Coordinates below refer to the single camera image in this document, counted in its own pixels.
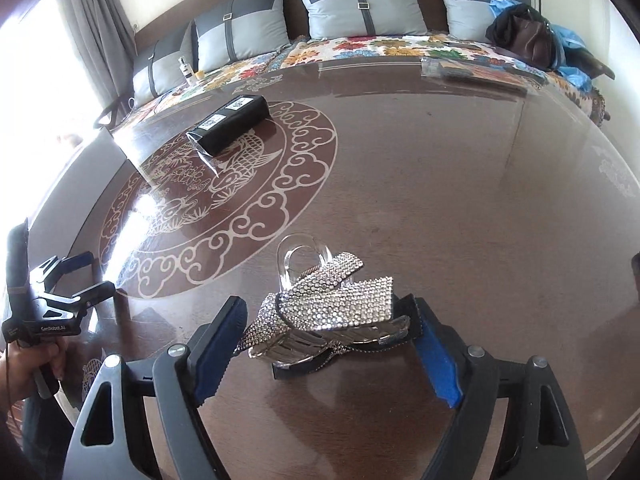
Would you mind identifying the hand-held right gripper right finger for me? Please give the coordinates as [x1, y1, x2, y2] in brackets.
[407, 296, 588, 480]

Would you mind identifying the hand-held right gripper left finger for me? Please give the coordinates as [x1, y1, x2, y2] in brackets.
[65, 295, 249, 480]

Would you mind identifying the person's dark clothing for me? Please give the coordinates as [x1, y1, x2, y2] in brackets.
[0, 395, 81, 480]

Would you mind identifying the grey curtain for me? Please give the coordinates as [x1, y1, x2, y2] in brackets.
[50, 0, 138, 106]

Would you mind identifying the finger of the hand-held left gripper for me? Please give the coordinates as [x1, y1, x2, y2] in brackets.
[47, 281, 117, 314]
[30, 252, 95, 298]

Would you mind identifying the grey two-tone pillow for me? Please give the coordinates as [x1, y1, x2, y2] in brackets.
[192, 0, 291, 72]
[431, 0, 532, 43]
[132, 25, 198, 106]
[292, 0, 430, 41]

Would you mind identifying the brown wooden headboard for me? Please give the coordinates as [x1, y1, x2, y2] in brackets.
[135, 0, 526, 61]

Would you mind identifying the person's left hand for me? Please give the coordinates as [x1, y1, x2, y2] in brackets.
[0, 337, 66, 403]

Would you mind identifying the dark bag with blue cloth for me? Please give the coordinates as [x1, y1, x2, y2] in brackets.
[487, 0, 596, 93]

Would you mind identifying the clear plastic packet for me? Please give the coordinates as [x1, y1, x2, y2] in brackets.
[420, 55, 548, 93]

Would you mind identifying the floral printed blanket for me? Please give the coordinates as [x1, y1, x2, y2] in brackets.
[125, 32, 608, 126]

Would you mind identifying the rhinestone bow hair clip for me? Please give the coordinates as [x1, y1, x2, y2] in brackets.
[235, 232, 423, 381]

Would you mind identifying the black garment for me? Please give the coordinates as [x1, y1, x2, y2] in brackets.
[486, 2, 538, 46]

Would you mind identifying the brown leather handbag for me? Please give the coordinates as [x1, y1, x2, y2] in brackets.
[515, 12, 556, 68]

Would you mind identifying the black box with white labels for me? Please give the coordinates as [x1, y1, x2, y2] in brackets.
[186, 94, 271, 176]

